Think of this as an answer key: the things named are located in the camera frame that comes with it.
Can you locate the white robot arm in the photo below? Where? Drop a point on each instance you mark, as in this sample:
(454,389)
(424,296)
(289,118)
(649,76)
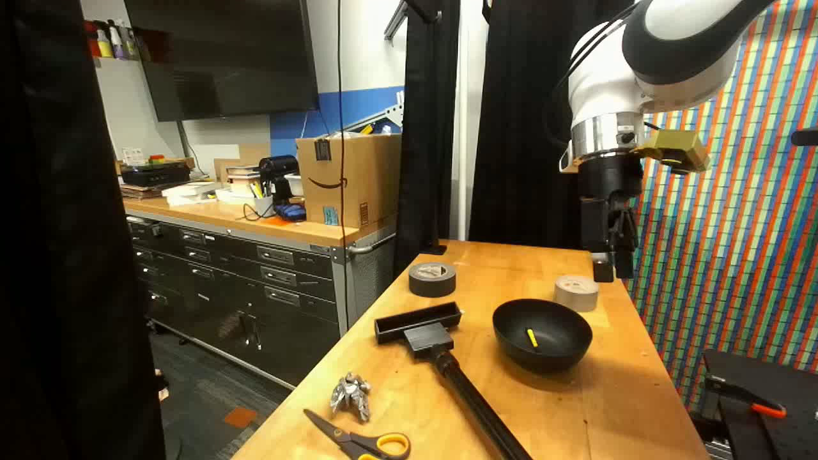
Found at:
(649,57)

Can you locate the wall mounted television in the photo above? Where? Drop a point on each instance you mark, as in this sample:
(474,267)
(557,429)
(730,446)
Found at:
(226,57)

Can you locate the black bowl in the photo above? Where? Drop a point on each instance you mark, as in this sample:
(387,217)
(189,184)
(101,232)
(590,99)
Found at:
(564,334)

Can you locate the yellow handled scissors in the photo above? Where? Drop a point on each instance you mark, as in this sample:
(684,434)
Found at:
(390,446)

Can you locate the black curtain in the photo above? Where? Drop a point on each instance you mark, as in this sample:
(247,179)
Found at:
(521,121)

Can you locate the grey tape roll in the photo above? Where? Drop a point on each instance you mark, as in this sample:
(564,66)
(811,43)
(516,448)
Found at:
(575,291)

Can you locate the black tape roll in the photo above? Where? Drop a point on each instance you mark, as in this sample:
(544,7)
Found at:
(433,279)

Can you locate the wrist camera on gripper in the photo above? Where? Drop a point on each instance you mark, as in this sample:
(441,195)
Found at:
(675,149)

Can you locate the orange handled tool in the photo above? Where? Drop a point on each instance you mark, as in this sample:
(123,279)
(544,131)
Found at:
(751,400)

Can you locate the black tool cabinet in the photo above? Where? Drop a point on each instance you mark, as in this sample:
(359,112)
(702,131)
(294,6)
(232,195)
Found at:
(270,304)

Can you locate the silver binder clip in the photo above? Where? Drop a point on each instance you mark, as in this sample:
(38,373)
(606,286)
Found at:
(350,394)

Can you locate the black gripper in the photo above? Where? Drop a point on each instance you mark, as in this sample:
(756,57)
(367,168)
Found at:
(606,222)

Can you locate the small yellow marker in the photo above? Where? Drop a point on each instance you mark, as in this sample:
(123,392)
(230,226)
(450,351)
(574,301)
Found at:
(532,337)

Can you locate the cardboard amazon box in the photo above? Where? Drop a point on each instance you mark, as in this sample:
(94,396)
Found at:
(350,179)

